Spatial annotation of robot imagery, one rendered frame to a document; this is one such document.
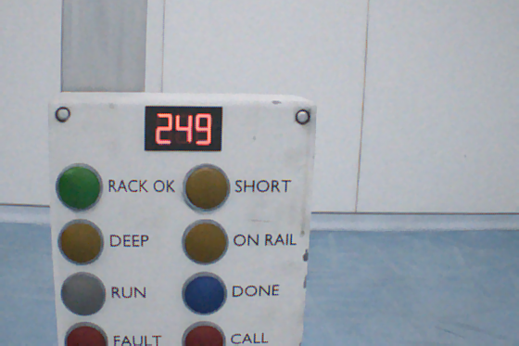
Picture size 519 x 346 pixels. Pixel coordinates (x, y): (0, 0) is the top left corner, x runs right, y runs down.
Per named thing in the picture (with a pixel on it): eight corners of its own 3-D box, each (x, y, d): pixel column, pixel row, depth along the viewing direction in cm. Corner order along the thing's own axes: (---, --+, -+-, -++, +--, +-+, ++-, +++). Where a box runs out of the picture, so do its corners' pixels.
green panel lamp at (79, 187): (100, 211, 40) (99, 167, 39) (56, 211, 39) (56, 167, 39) (101, 207, 40) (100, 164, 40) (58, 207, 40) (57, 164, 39)
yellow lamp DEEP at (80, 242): (102, 265, 40) (101, 224, 40) (59, 265, 40) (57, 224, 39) (103, 261, 41) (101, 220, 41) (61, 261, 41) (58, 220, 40)
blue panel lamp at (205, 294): (225, 315, 42) (226, 276, 42) (183, 316, 42) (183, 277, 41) (224, 311, 43) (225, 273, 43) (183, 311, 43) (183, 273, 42)
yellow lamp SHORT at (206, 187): (228, 211, 41) (230, 168, 40) (184, 211, 40) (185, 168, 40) (227, 208, 42) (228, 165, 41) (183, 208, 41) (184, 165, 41)
